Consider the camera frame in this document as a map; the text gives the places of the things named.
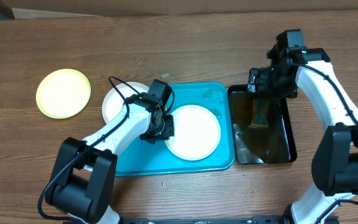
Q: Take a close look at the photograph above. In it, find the pink plate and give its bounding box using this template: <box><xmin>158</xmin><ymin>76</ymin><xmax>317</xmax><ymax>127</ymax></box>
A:
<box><xmin>102</xmin><ymin>82</ymin><xmax>149</xmax><ymax>123</ymax></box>

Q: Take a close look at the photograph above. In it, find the yellow green sponge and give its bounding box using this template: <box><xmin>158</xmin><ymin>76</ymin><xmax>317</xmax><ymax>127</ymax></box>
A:
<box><xmin>250</xmin><ymin>98</ymin><xmax>269</xmax><ymax>128</ymax></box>

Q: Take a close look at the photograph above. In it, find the yellow plate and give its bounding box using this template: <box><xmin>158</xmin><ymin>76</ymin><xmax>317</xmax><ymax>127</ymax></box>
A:
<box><xmin>35</xmin><ymin>68</ymin><xmax>91</xmax><ymax>119</ymax></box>

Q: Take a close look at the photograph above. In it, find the black water tray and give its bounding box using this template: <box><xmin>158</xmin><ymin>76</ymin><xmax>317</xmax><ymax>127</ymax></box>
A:
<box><xmin>227</xmin><ymin>85</ymin><xmax>297</xmax><ymax>165</ymax></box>

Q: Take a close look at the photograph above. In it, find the teal plastic tray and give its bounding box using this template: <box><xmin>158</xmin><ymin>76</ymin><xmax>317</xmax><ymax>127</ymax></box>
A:
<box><xmin>116</xmin><ymin>82</ymin><xmax>235</xmax><ymax>177</ymax></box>

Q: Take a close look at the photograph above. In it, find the white plate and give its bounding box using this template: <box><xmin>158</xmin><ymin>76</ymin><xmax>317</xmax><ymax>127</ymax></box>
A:
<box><xmin>165</xmin><ymin>105</ymin><xmax>221</xmax><ymax>161</ymax></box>

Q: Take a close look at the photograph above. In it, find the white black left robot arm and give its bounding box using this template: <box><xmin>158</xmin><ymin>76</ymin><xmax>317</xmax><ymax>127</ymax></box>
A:
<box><xmin>37</xmin><ymin>80</ymin><xmax>175</xmax><ymax>223</ymax></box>

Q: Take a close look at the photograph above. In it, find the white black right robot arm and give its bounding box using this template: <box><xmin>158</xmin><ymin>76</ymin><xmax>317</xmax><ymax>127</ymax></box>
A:
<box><xmin>247</xmin><ymin>29</ymin><xmax>358</xmax><ymax>223</ymax></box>

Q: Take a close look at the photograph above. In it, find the brown cardboard panel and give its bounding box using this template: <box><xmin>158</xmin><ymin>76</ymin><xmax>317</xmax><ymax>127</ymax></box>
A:
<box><xmin>0</xmin><ymin>0</ymin><xmax>358</xmax><ymax>16</ymax></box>

